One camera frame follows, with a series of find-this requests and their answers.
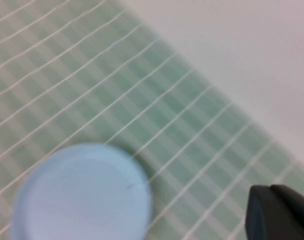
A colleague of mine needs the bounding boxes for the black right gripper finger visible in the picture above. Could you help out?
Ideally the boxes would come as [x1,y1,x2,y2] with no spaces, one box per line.
[244,184,304,240]

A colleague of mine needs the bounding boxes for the light blue round plate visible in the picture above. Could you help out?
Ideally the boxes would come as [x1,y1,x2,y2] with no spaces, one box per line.
[10,142,153,240]

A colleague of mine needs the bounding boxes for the green checkered tablecloth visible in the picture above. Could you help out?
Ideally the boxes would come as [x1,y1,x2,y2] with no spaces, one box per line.
[0,0,304,240]

